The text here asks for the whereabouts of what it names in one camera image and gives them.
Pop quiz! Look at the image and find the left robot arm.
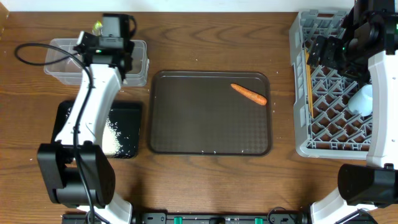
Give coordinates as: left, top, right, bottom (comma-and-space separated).
37, 13, 136, 223

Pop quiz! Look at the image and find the black plastic tray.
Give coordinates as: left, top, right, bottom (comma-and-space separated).
51, 100, 144, 159

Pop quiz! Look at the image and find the wooden chopstick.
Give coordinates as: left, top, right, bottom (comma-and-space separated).
304, 49, 313, 116
306, 51, 314, 118

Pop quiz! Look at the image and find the foil wrapper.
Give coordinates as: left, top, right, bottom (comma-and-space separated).
92, 21, 103, 36

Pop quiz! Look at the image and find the light blue cup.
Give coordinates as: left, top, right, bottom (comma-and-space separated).
348, 84, 373, 116

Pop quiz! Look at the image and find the dark brown serving tray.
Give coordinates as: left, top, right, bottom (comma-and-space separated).
147, 71, 273, 156

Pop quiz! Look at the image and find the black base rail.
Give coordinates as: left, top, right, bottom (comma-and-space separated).
61, 211, 312, 224

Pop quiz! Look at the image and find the orange carrot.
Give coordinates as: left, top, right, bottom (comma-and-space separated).
231, 83, 267, 106

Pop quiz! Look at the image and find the grey dishwasher rack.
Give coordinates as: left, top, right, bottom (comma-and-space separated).
289, 9, 372, 160

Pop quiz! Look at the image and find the clear plastic bin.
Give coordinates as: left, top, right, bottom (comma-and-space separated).
44, 39, 149, 86

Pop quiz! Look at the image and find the white rice pile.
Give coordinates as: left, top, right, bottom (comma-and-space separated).
63, 107, 137, 158

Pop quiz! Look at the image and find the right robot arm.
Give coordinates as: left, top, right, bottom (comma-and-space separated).
307, 0, 397, 223

